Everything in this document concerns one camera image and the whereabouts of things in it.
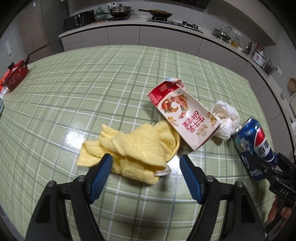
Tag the black utensil holder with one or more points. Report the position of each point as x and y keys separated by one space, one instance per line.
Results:
x=269 y=68

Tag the black microwave oven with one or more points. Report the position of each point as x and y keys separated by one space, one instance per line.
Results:
x=79 y=20

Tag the red white milk carton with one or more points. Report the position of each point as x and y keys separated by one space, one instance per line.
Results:
x=194 y=123

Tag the green ceramic vase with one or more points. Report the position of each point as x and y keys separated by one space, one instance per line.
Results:
x=100 y=14

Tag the red enamel pot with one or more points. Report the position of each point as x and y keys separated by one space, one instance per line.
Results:
x=15 y=74

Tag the black lidded pan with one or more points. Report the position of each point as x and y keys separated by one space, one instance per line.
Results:
x=120 y=11

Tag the gas stove top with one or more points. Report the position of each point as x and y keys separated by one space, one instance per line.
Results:
x=182 y=24

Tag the blue pepsi can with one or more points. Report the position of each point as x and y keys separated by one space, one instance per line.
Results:
x=251 y=142

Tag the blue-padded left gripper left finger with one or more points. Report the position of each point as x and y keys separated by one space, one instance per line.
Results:
x=49 y=220

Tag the white rice cooker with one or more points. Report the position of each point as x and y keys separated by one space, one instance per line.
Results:
x=259 y=57

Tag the woven bamboo basket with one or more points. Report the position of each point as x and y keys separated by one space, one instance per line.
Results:
x=292 y=85

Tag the yellow towel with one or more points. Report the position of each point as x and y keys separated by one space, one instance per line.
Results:
x=139 y=155

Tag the steel pot with handle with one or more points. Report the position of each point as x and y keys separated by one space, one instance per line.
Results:
x=223 y=32

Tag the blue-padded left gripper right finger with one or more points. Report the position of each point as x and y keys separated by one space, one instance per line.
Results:
x=241 y=219

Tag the crumpled white tissue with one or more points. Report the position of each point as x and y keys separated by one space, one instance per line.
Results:
x=229 y=118

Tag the black wok on stove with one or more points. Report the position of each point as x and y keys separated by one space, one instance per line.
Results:
x=157 y=13

